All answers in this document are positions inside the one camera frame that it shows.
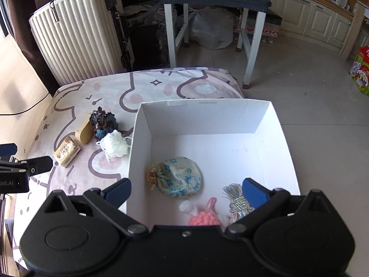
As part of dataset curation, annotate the striped rope tassel knot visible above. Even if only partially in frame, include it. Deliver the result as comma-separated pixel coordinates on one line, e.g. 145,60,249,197
223,183,256,224

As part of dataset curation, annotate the beige flat board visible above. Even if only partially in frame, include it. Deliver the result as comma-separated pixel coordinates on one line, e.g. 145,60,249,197
0,36,54,162

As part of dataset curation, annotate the dark purple crochet flower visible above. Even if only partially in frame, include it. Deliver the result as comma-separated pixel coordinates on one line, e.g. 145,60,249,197
89,106,119,141

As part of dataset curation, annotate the black hard case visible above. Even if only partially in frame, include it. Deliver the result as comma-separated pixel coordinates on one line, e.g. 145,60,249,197
105,0,136,71

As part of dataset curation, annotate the translucent plastic bag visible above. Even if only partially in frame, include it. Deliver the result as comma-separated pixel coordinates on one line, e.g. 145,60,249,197
189,7,234,50

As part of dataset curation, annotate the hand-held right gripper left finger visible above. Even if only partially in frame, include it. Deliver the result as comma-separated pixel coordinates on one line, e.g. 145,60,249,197
43,178,149,236

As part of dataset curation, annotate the white ribbed suitcase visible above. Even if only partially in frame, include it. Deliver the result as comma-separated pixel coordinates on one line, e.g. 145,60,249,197
29,0,128,86

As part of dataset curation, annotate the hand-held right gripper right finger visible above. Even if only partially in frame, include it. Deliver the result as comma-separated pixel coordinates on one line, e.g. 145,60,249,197
225,178,331,238

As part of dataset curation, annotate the black low bench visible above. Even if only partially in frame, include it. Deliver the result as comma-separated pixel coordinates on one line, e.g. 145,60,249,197
233,7,282,35

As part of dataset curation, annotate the small kraft paper box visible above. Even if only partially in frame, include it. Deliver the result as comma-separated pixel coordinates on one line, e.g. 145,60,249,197
53,135,81,168

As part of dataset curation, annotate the cream kitchen cabinet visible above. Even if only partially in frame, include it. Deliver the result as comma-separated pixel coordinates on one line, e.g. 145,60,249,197
269,0,355,48

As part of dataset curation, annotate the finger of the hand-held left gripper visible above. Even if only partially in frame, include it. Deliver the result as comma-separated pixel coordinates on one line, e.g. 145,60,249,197
0,143,18,158
27,155,54,177

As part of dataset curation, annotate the brown curtain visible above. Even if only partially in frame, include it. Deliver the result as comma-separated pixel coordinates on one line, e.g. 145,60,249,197
6,0,58,96

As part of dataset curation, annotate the wooden leg table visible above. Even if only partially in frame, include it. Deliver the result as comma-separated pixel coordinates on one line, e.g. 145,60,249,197
340,0,369,61

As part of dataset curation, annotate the blue floral drawstring pouch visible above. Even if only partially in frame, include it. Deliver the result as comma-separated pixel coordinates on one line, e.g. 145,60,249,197
148,157,204,199

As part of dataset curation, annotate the green and red carton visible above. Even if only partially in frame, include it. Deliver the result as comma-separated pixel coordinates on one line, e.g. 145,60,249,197
349,45,369,97

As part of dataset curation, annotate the white cardboard box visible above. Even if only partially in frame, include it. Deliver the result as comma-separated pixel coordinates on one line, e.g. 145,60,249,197
126,99,301,228

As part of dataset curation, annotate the black cable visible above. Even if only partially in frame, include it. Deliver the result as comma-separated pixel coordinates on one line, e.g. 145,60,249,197
0,91,51,116

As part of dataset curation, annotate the oval wooden block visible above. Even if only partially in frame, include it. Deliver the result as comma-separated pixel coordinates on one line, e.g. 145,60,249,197
74,119,96,144

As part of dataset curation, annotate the pink crochet doll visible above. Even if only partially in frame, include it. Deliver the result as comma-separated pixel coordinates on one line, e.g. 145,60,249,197
179,197,228,226

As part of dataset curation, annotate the white yarn ball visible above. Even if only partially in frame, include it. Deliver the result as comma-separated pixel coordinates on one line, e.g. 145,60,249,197
96,129,133,162

